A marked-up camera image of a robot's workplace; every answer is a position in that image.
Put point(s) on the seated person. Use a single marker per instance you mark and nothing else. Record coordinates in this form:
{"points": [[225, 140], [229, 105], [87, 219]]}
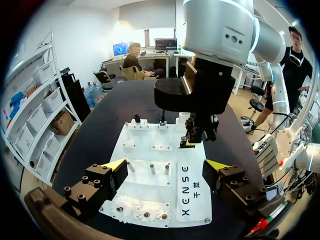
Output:
{"points": [[133, 63]]}

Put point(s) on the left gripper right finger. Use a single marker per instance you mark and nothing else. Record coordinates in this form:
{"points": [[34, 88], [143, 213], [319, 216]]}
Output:
{"points": [[232, 183]]}

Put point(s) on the black USB connector plug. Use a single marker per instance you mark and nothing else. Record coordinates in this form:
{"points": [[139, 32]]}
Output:
{"points": [[137, 117]]}

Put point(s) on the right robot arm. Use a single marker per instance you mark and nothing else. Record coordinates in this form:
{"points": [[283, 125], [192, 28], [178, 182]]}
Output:
{"points": [[217, 27]]}

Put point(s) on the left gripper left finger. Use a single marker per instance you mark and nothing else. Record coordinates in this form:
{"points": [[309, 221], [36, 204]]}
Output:
{"points": [[100, 182]]}

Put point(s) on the white board with sockets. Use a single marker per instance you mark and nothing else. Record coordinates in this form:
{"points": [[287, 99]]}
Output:
{"points": [[162, 175]]}

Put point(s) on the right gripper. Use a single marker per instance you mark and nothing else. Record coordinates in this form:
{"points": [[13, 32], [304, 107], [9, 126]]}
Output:
{"points": [[200, 92]]}

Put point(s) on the standing person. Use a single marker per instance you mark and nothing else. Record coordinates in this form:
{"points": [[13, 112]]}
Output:
{"points": [[296, 65]]}

